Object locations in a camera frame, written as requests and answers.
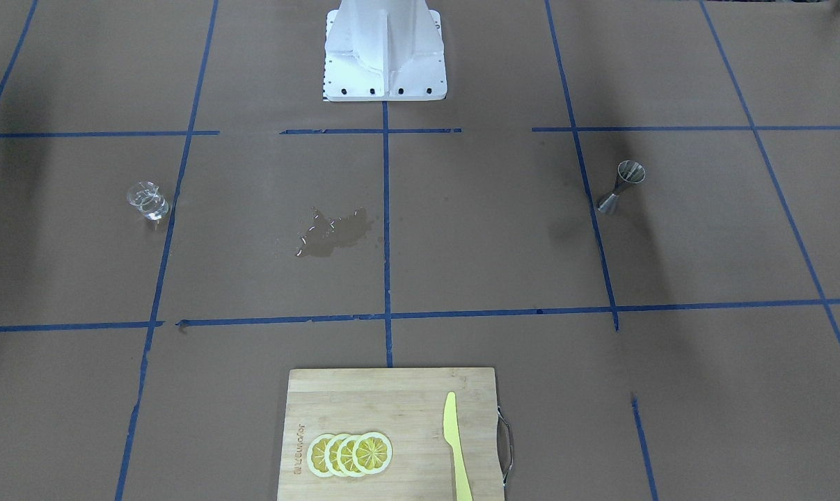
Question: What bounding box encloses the yellow plastic knife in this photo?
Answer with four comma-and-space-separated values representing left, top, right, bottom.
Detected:
443, 391, 473, 500

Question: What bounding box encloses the steel jigger measuring cup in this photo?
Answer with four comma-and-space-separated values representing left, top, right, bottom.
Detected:
595, 161, 647, 214

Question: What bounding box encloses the bamboo cutting board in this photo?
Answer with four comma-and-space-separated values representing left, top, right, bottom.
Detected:
276, 367, 505, 500

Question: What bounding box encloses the wet spill stain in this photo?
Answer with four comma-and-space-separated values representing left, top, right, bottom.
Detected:
294, 207, 375, 257

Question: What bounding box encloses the clear glass cup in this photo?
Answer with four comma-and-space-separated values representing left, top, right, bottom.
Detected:
126, 181, 171, 221

